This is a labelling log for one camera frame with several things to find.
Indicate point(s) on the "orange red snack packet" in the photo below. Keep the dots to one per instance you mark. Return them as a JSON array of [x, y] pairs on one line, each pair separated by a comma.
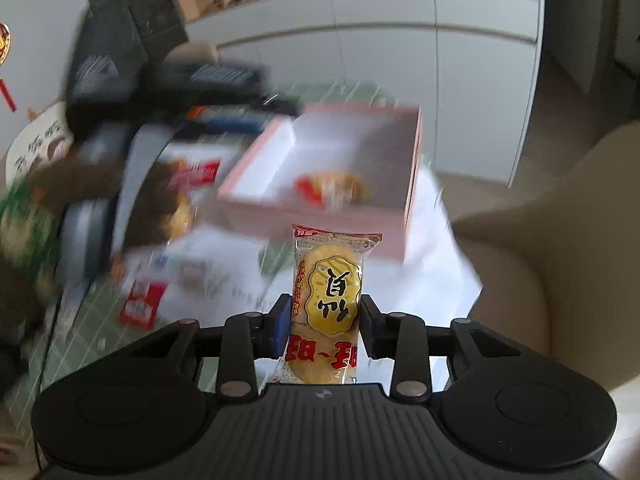
[[332, 187]]

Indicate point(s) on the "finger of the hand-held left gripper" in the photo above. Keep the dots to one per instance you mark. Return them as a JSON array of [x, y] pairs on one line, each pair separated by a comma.
[[245, 117], [225, 77]]

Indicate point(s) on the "red hanging ornament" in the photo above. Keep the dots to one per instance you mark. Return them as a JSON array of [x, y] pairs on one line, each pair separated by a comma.
[[4, 60]]

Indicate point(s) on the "yellow snack packet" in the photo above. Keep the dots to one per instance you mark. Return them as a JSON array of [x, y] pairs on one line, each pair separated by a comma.
[[330, 285]]

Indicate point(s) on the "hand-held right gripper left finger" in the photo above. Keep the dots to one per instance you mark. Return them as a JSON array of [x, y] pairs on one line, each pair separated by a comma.
[[280, 327]]

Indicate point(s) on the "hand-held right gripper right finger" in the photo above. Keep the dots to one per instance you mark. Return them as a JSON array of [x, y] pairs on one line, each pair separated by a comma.
[[367, 330]]

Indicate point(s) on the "white printed card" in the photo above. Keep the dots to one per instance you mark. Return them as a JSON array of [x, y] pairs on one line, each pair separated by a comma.
[[42, 142]]

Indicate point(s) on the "beige chair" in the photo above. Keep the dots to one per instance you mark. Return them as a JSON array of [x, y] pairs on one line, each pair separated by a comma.
[[565, 260]]

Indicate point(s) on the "white cabinet with wooden shelf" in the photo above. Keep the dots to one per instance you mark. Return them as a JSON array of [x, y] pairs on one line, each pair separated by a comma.
[[380, 35]]

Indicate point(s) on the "green snack bag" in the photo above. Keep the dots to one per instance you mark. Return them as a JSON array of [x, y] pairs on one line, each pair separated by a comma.
[[22, 230]]

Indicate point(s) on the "small red snack packet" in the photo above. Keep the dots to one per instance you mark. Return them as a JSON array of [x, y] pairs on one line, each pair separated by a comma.
[[142, 305]]

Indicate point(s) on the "pink cardboard box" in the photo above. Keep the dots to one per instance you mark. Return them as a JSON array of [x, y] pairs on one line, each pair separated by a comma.
[[350, 145]]

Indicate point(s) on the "red white snack box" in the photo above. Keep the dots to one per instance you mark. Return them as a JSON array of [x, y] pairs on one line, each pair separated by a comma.
[[192, 172]]

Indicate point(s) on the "green checked tablecloth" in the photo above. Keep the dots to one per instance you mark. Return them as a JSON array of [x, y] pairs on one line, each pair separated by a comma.
[[85, 330]]

